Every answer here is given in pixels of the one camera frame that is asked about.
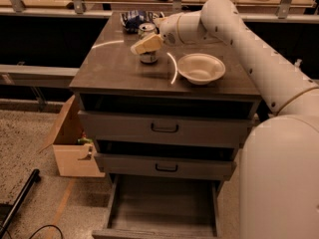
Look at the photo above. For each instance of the grey top drawer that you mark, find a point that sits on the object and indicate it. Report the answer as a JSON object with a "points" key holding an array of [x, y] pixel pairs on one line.
{"points": [[229, 133]]}

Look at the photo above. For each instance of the grey drawer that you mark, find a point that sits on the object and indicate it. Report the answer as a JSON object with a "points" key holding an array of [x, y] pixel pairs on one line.
{"points": [[144, 207], [229, 133], [165, 166]]}

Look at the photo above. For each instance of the cardboard box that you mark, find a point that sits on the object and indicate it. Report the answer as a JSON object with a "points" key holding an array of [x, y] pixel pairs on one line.
{"points": [[73, 158]]}

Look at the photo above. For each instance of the blue chip bag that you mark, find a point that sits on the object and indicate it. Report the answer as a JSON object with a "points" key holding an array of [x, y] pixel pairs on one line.
{"points": [[132, 20]]}

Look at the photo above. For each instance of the green 7up soda can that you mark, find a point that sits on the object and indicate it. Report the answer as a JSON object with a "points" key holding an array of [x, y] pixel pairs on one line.
{"points": [[144, 30]]}

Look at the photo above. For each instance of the grey middle drawer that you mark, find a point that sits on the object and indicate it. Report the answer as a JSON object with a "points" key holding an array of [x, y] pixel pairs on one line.
{"points": [[165, 166]]}

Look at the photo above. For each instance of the grey bottom drawer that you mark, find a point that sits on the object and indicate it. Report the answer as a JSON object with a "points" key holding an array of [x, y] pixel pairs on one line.
{"points": [[144, 207]]}

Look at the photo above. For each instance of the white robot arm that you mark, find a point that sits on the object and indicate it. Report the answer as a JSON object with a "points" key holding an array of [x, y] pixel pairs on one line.
{"points": [[279, 164]]}

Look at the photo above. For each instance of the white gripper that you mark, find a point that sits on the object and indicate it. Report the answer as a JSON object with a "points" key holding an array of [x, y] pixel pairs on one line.
{"points": [[168, 30]]}

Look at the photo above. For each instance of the grey drawer cabinet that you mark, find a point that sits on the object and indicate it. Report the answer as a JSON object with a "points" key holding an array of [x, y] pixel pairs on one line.
{"points": [[113, 80]]}

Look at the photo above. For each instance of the white paper bowl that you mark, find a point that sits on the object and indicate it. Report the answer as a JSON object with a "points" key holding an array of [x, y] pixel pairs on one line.
{"points": [[200, 69]]}

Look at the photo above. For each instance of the black pole on floor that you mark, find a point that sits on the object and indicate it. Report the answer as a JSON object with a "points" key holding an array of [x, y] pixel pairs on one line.
{"points": [[8, 211]]}

